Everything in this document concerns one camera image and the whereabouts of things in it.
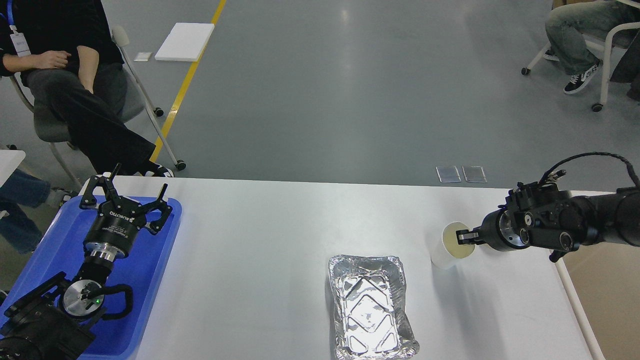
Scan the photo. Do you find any beige plastic bin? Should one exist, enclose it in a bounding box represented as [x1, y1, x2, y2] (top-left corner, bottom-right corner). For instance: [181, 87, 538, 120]
[563, 243, 640, 360]

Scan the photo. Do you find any blue plastic tray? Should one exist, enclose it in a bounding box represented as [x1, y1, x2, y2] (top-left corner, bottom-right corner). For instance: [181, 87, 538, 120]
[1, 195, 182, 360]

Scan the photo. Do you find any left floor glass tile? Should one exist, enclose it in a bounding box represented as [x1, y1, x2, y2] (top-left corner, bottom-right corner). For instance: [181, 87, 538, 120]
[435, 165, 462, 183]

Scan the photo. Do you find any white paper cup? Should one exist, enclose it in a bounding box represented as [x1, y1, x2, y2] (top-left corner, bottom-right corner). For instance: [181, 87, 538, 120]
[430, 221, 476, 270]

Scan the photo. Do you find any grey office chair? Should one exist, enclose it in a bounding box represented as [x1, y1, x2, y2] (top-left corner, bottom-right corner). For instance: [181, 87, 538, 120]
[9, 25, 186, 189]

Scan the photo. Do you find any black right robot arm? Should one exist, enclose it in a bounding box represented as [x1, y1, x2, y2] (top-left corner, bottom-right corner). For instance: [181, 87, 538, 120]
[455, 153, 640, 263]

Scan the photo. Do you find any person in black clothes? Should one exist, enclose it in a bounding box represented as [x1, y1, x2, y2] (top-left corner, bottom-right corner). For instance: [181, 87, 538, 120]
[1, 0, 174, 177]

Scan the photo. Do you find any white foam board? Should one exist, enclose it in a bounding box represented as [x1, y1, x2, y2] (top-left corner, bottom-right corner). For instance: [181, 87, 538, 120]
[154, 22, 215, 62]

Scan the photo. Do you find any small white floor card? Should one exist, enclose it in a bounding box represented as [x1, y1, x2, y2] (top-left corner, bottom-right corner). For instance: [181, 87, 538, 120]
[134, 52, 153, 62]

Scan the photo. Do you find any aluminium foil tray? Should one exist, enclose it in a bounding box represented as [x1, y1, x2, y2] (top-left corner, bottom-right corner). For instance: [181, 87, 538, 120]
[327, 254, 420, 360]

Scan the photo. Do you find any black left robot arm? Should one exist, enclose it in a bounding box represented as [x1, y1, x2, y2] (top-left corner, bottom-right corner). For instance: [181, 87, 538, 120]
[1, 165, 173, 360]

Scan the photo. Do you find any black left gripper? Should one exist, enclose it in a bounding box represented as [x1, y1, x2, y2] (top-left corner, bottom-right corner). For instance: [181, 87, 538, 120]
[78, 164, 173, 259]

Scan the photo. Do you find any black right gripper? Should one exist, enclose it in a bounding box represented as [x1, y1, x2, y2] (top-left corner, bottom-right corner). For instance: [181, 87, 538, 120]
[455, 208, 529, 252]

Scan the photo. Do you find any white rolling chair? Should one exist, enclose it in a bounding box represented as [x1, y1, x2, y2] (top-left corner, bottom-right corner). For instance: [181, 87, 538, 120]
[521, 0, 639, 112]

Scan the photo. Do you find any seated person in jeans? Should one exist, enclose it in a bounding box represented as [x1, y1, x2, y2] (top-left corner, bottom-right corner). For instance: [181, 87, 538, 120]
[543, 0, 639, 95]

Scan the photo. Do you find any person in blue jeans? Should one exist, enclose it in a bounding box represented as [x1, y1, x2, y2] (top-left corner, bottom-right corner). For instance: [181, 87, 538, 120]
[0, 168, 78, 255]

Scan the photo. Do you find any floor glass tile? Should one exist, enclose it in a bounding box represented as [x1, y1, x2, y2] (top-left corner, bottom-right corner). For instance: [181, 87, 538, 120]
[435, 165, 462, 183]
[462, 165, 488, 183]

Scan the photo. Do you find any right floor glass tile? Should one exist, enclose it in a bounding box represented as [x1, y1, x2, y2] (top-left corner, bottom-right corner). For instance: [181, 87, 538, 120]
[462, 165, 488, 183]

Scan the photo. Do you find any white side table corner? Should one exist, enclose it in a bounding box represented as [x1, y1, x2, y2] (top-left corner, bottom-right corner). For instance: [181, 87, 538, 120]
[0, 149, 26, 187]

